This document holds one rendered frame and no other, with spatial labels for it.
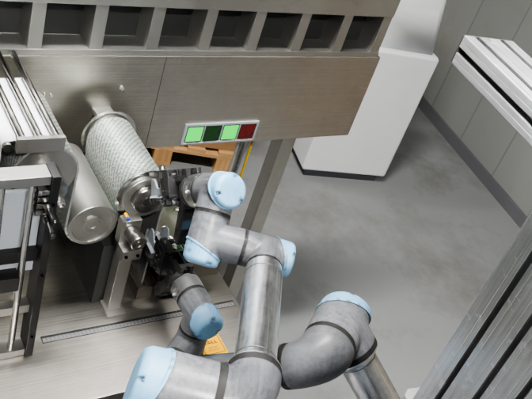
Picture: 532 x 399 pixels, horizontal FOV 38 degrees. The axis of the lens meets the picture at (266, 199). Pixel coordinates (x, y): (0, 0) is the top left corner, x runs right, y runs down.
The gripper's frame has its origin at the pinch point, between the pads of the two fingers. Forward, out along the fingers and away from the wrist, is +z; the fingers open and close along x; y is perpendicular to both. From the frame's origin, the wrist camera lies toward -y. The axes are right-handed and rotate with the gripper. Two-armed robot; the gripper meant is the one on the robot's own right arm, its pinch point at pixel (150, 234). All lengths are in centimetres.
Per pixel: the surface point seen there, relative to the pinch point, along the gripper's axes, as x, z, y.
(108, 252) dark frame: 12.5, -2.9, -1.1
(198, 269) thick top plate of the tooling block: -13.3, -6.4, -9.0
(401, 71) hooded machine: -207, 131, -33
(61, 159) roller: 28.0, -1.9, 28.3
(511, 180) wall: -304, 100, -93
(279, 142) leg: -71, 47, -10
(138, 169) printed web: 7.8, 0.4, 22.0
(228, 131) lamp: -35.3, 29.4, 9.7
